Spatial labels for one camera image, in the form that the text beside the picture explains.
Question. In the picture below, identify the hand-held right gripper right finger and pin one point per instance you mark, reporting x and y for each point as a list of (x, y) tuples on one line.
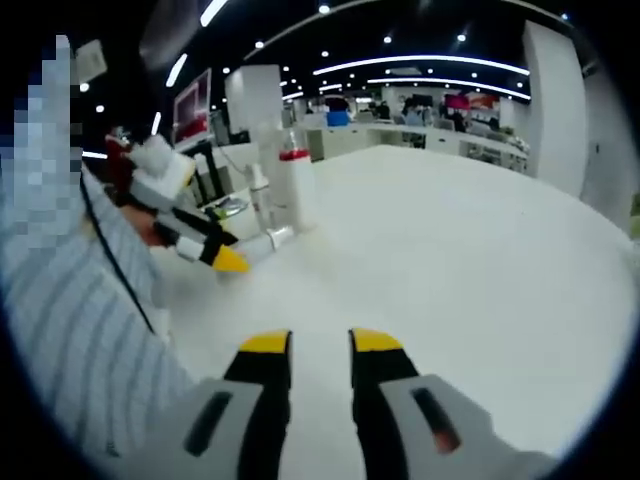
[(400, 405)]

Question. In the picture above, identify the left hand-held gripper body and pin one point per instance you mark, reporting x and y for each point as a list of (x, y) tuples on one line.
[(160, 185)]

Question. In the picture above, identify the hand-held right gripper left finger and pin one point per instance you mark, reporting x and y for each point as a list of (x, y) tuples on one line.
[(250, 400)]

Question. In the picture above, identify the red banded white skincare bottle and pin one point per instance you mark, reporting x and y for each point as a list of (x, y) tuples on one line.
[(300, 195)]

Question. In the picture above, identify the person's left hand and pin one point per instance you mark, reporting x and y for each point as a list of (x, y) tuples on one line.
[(145, 227)]

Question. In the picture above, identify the monitor with red screen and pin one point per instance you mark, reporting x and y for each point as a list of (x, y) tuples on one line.
[(192, 110)]

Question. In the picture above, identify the ceiling air conditioner panel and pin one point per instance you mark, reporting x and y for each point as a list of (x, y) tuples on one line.
[(91, 61)]

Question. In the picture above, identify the striped pale shirt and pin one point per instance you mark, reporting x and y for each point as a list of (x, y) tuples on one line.
[(65, 340)]

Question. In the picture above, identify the blue box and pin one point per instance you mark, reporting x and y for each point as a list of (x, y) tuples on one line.
[(337, 120)]

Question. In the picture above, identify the white office counters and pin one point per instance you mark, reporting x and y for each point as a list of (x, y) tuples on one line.
[(400, 137)]

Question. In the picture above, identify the round ceiling spotlights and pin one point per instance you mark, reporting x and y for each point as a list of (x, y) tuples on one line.
[(387, 39)]

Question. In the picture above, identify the ceiling light strips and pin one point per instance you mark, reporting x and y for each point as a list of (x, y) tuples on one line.
[(425, 60)]

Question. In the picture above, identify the red wall screen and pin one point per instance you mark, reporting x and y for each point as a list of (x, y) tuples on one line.
[(472, 102)]

